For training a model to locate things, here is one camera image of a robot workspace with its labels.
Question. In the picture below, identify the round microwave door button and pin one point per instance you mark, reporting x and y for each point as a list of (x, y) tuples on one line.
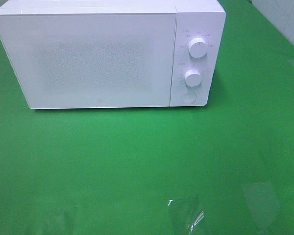
[(189, 97)]

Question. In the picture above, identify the white microwave knob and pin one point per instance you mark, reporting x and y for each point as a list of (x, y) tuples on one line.
[(193, 78), (198, 47)]

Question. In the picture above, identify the white microwave door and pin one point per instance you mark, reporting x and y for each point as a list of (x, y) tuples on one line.
[(91, 61)]

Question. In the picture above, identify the green table cloth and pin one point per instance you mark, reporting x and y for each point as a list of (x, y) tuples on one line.
[(113, 171)]

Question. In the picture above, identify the white microwave oven body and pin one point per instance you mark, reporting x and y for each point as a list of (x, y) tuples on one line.
[(193, 18)]

